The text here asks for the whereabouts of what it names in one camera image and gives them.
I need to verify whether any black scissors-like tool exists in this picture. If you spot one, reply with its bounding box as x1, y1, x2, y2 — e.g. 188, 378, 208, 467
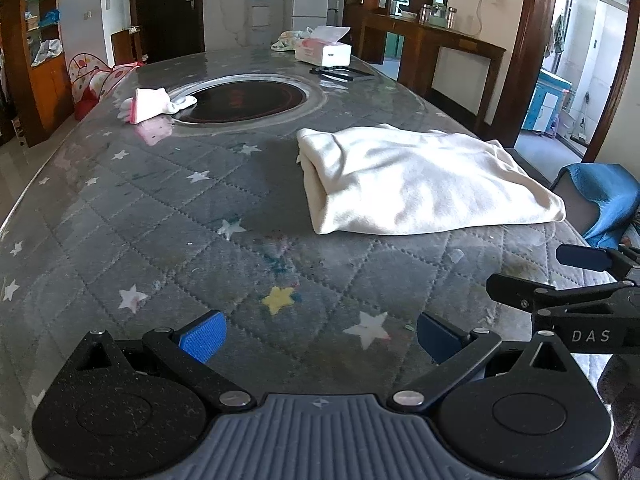
309, 65, 374, 84

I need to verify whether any person's grey patterned clothing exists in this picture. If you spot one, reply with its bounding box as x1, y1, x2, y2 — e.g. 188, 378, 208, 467
596, 354, 640, 466

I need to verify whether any blue cloth on chair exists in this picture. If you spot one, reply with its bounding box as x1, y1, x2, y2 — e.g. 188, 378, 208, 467
551, 162, 640, 251

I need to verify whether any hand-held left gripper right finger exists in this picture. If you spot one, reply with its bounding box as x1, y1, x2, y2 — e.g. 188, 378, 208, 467
387, 312, 583, 413

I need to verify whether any white water dispenser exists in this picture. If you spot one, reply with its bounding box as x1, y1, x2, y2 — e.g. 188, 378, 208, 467
244, 0, 271, 45

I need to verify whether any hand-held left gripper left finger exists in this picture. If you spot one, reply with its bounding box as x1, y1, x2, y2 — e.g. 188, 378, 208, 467
65, 311, 257, 409

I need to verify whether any polka dot play tent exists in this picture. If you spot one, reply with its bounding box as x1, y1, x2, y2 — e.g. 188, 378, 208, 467
67, 52, 147, 121

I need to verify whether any dark wooden sideboard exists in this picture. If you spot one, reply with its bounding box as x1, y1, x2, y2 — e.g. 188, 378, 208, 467
359, 11, 507, 137

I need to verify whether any wooden bookshelf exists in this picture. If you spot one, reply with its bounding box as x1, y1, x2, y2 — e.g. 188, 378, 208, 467
0, 0, 75, 148

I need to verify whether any white tissue box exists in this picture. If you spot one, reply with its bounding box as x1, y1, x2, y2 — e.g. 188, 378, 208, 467
294, 25, 354, 68

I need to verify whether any light blue cabinet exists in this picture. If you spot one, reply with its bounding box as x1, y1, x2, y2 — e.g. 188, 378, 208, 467
529, 69, 572, 134

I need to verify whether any cream garment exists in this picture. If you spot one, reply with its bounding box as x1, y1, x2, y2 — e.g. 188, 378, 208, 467
296, 124, 567, 236

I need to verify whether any round black inset hob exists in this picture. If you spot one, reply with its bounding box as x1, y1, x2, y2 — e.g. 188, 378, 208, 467
170, 80, 312, 126

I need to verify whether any grey quilted star table cover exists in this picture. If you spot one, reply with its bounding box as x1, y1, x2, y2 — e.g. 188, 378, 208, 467
0, 47, 640, 480

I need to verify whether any dark wooden door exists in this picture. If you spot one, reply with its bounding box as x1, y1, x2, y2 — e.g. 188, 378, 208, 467
134, 0, 206, 64

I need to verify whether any pale crumpled cloth bundle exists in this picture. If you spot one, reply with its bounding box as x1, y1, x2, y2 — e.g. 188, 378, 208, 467
271, 29, 314, 54

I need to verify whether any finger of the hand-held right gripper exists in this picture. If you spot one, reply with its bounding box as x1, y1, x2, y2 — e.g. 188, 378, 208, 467
557, 244, 640, 283
487, 274, 640, 313

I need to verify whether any white and pink small garment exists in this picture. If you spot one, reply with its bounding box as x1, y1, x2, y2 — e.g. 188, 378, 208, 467
118, 87, 199, 126

